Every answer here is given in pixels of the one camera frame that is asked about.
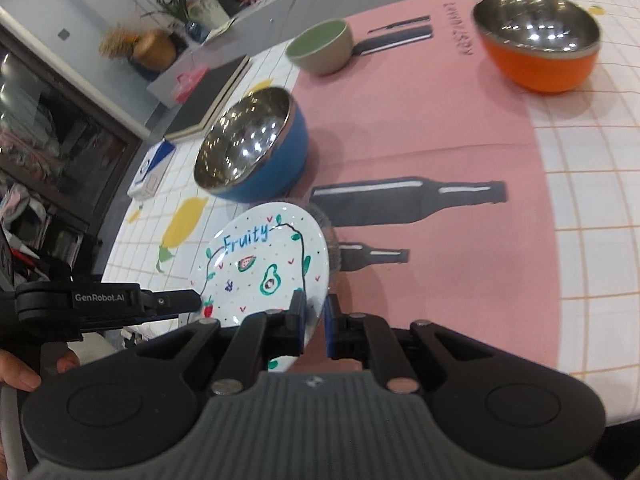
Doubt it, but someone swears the pink bottle-print mat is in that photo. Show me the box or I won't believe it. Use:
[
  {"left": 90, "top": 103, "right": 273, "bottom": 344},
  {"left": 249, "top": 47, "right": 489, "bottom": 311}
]
[{"left": 280, "top": 0, "right": 563, "bottom": 373}]

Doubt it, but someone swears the blue and white box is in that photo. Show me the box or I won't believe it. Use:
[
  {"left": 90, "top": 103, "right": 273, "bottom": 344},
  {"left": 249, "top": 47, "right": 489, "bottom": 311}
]
[{"left": 127, "top": 141, "right": 177, "bottom": 198}]

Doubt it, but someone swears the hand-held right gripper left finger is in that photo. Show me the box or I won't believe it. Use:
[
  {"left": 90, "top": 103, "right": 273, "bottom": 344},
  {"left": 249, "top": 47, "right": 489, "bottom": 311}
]
[{"left": 134, "top": 290, "right": 308, "bottom": 396}]

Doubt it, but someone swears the white lemon-print tablecloth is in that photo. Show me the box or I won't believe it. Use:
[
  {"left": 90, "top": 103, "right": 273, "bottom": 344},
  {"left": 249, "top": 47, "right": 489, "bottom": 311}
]
[{"left": 102, "top": 0, "right": 640, "bottom": 426}]

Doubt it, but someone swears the potted green plant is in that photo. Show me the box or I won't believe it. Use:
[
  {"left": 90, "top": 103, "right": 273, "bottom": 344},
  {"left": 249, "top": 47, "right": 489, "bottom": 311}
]
[{"left": 142, "top": 0, "right": 212, "bottom": 43}]

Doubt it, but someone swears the orange steel bowl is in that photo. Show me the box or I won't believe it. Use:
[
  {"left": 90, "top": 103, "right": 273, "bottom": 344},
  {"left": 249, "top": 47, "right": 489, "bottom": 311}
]
[{"left": 472, "top": 0, "right": 601, "bottom": 94}]

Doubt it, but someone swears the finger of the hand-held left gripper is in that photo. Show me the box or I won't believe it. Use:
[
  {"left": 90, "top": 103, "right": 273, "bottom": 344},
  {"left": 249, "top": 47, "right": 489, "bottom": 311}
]
[
  {"left": 80, "top": 310, "right": 194, "bottom": 334},
  {"left": 141, "top": 289, "right": 202, "bottom": 317}
]

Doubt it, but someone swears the green ceramic bowl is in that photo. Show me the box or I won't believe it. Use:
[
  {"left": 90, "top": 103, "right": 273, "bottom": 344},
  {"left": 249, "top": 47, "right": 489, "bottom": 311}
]
[{"left": 286, "top": 18, "right": 354, "bottom": 77}]

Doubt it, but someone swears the dark glass cabinet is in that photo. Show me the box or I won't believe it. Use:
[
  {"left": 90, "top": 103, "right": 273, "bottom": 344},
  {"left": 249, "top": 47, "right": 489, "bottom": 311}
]
[{"left": 0, "top": 25, "right": 151, "bottom": 241}]

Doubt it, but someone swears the gold round vase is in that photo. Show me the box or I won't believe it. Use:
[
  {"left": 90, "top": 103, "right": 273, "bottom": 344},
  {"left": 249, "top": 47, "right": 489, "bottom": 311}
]
[{"left": 132, "top": 30, "right": 177, "bottom": 71}]

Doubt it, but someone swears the person's left hand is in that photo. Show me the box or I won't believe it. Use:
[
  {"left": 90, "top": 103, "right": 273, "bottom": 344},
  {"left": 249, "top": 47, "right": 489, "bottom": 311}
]
[{"left": 0, "top": 347, "right": 81, "bottom": 392}]

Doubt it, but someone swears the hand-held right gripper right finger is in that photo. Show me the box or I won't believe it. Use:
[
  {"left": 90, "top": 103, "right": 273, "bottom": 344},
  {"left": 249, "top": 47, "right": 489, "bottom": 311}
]
[{"left": 324, "top": 294, "right": 502, "bottom": 396}]

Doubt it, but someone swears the pink packet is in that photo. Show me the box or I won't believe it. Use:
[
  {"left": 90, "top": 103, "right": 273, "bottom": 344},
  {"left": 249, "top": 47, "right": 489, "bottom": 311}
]
[{"left": 172, "top": 66, "right": 208, "bottom": 101}]

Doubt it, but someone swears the white fruit-print plate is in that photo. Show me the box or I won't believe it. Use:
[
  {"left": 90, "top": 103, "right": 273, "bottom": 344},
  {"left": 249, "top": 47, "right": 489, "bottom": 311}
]
[{"left": 189, "top": 201, "right": 331, "bottom": 373}]

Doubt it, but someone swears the white mug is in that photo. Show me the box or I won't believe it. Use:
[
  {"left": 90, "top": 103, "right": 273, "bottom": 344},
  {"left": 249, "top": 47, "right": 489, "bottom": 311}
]
[{"left": 187, "top": 0, "right": 221, "bottom": 28}]

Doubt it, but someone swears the black framed board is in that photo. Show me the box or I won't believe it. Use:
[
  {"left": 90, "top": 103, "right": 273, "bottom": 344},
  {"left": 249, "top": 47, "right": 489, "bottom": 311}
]
[{"left": 164, "top": 55, "right": 253, "bottom": 142}]

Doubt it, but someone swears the blue steel bowl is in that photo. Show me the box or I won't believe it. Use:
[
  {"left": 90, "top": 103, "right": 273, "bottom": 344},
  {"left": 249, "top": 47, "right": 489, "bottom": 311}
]
[{"left": 193, "top": 86, "right": 310, "bottom": 204}]

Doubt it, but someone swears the dried flower bunch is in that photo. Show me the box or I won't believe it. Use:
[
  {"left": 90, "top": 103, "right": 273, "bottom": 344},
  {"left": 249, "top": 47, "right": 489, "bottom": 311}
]
[{"left": 98, "top": 25, "right": 138, "bottom": 58}]

